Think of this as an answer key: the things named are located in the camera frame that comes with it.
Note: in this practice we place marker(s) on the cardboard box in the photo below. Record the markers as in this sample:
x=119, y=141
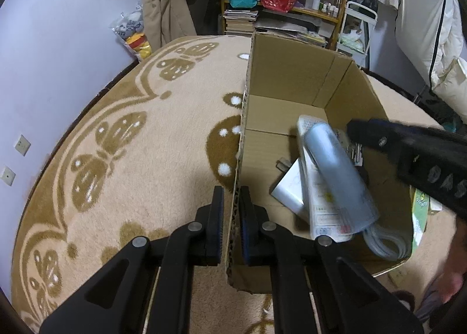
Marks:
x=277, y=115

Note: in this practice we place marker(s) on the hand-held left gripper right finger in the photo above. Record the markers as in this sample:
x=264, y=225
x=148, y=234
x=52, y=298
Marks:
x=245, y=231

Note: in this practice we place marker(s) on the black bag on cart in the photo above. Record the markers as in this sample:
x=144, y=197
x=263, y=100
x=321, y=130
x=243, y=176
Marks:
x=366, y=0

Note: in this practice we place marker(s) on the white trolley cart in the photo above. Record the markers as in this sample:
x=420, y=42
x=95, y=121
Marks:
x=355, y=40

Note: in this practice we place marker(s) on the white charger adapter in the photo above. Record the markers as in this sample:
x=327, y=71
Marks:
x=288, y=188

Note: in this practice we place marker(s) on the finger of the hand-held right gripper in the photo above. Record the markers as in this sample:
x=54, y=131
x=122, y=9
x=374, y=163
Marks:
x=375, y=137

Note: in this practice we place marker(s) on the messy pile of books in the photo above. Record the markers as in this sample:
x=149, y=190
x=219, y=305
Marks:
x=292, y=33

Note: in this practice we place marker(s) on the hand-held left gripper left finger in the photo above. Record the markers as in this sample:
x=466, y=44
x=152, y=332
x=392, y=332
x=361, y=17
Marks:
x=218, y=228

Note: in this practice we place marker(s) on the white cube adapter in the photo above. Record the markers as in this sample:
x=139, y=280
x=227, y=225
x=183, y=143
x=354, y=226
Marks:
x=435, y=206

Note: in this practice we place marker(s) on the white wall socket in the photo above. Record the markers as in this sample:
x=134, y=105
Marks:
x=7, y=175
x=22, y=144

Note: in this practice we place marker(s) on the green white packet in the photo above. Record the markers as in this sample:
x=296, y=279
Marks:
x=421, y=206

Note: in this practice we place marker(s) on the white tube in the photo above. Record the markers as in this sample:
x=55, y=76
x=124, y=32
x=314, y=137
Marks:
x=321, y=210

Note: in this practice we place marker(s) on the person's right forearm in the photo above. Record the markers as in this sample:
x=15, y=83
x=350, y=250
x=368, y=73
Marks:
x=452, y=283

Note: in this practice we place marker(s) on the bag of plush toys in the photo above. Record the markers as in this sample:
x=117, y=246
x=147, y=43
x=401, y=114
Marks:
x=133, y=33

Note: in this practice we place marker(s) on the neat stack of books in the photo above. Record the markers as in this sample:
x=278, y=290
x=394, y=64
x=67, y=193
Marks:
x=239, y=22

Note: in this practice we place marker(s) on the white coat on chair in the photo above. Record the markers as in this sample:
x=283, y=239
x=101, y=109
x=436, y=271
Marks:
x=427, y=27

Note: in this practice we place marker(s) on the beige trousers hanging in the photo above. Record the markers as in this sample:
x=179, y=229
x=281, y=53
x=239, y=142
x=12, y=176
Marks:
x=164, y=9

